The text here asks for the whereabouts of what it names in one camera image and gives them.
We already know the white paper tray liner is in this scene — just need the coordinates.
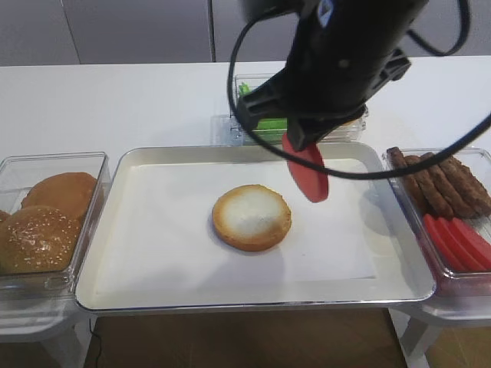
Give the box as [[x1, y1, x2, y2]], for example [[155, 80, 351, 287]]
[[97, 162, 375, 294]]

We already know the sesame top bun front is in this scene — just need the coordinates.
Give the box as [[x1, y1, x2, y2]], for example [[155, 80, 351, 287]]
[[1, 205, 81, 274]]

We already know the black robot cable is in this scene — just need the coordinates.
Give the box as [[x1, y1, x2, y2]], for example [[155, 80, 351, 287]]
[[226, 0, 491, 180]]

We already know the red tomato slice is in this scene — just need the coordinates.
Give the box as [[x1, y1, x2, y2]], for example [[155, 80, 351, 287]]
[[282, 133, 328, 203], [423, 214, 468, 272], [435, 218, 490, 272], [449, 218, 490, 271]]

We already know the sesame bun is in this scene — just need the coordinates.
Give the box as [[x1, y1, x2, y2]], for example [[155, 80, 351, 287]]
[[0, 210, 10, 222], [1, 205, 81, 274]]

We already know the clear left bun container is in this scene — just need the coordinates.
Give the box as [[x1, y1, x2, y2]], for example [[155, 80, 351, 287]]
[[1, 152, 110, 301]]

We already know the brown patty rightmost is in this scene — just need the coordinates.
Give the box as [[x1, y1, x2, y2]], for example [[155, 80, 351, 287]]
[[439, 156, 490, 216]]

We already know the clear lettuce cheese container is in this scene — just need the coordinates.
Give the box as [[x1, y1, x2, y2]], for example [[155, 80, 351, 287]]
[[226, 74, 368, 145]]

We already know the green lettuce leaf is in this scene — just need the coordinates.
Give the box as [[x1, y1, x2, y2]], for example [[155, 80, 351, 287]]
[[237, 82, 288, 131]]

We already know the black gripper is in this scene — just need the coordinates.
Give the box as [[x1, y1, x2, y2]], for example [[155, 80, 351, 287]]
[[236, 1, 426, 152]]

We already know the toasted bottom bun half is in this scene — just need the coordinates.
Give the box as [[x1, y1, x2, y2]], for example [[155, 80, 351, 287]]
[[212, 185, 292, 252]]

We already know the white metal tray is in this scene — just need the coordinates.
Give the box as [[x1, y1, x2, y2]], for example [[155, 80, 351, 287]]
[[75, 146, 436, 313]]

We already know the sesame bun far left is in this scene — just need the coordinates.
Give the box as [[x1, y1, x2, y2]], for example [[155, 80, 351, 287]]
[[0, 210, 10, 222]]

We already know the plain brown bun back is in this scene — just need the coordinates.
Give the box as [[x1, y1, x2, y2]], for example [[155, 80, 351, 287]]
[[21, 172, 97, 224]]

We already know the clear right patty container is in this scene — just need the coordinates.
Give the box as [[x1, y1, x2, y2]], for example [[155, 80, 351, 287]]
[[390, 148, 490, 296]]

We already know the brown patty leftmost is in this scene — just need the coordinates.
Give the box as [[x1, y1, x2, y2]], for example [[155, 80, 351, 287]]
[[386, 146, 428, 215]]

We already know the brown patty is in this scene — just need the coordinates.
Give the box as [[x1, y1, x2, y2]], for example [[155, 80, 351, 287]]
[[386, 146, 428, 215], [412, 169, 454, 219], [439, 156, 490, 216], [427, 164, 479, 219]]

